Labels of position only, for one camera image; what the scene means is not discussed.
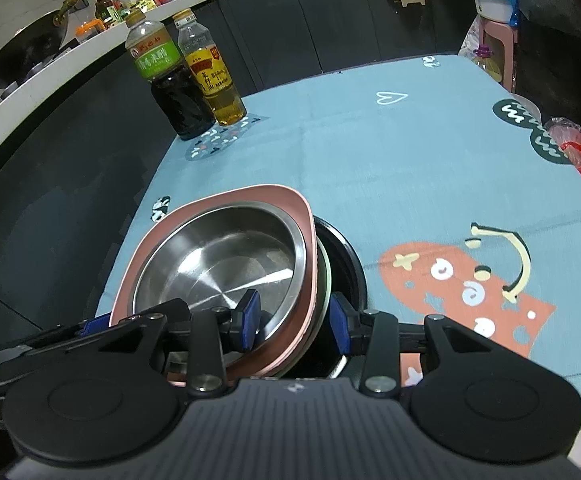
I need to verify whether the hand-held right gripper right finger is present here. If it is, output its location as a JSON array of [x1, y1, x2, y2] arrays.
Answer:
[[331, 293, 477, 397]]

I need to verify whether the white round container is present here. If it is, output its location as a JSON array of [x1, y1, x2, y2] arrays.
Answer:
[[513, 94, 542, 122]]

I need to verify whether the row of seasoning bottles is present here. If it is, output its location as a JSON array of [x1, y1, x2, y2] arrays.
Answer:
[[93, 0, 171, 29]]

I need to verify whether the orange lid container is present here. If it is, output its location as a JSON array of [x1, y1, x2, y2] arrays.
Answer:
[[74, 19, 106, 46]]

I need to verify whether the dark vinegar bottle green label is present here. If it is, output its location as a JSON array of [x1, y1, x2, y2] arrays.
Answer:
[[124, 9, 216, 142]]

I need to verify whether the blue printed tablecloth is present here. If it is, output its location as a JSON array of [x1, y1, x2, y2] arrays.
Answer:
[[93, 52, 581, 441]]

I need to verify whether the pink square bowl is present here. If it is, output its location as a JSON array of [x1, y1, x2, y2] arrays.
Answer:
[[109, 185, 316, 376]]

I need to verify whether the pink plastic stool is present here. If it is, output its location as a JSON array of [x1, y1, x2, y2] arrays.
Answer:
[[475, 15, 521, 94]]

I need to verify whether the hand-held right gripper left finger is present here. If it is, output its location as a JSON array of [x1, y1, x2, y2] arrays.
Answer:
[[96, 290, 262, 396]]

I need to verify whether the yellow oil jug purple cap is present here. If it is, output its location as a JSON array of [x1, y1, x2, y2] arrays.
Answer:
[[472, 44, 505, 84]]

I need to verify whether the black wok with wooden handle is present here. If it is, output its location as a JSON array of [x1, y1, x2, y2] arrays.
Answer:
[[0, 0, 116, 89]]

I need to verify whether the white container with blue lid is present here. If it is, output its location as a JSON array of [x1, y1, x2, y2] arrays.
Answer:
[[471, 0, 516, 24]]

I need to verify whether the yellow oil bottle red label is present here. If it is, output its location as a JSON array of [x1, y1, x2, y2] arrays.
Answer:
[[173, 8, 248, 127]]

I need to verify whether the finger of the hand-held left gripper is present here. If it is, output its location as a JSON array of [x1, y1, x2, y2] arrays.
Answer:
[[0, 316, 113, 361]]

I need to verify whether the stainless steel bowl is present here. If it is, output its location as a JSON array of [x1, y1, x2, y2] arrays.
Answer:
[[130, 201, 307, 356]]

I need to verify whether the black storage rack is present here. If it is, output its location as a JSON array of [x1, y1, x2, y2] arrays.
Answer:
[[511, 0, 581, 142]]

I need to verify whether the floral plastic bag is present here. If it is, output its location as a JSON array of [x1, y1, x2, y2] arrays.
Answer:
[[458, 15, 486, 62]]

